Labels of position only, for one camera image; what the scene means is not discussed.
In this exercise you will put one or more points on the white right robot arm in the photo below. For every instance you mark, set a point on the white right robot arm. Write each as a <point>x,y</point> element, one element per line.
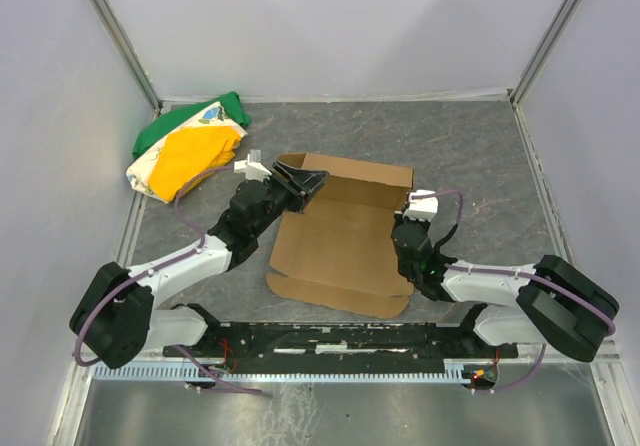
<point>549,302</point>

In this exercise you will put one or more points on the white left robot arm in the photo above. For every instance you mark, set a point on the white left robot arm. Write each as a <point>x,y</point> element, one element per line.
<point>118,316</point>

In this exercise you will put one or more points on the aluminium frame rail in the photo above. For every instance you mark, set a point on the aluminium frame rail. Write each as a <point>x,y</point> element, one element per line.
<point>118,345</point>

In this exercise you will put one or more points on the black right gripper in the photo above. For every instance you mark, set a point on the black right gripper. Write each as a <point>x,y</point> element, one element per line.
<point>445,238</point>

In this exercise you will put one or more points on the green yellow white cloth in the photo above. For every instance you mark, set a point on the green yellow white cloth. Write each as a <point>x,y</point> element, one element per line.
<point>185,142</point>

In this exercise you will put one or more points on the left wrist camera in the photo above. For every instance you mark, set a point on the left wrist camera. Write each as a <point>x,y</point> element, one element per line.
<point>251,167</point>

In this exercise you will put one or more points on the light blue slotted cable duct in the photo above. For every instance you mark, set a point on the light blue slotted cable duct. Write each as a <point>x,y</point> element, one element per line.
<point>188,372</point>

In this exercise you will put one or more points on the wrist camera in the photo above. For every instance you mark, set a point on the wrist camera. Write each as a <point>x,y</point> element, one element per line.
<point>421,205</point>
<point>251,167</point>

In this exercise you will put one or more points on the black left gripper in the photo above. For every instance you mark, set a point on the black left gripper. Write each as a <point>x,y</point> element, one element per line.
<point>288,191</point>

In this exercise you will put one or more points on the brown cardboard box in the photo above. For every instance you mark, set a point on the brown cardboard box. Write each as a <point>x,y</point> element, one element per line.
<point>338,252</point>

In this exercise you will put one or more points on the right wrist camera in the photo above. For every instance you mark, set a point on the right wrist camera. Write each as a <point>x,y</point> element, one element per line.
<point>421,205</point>

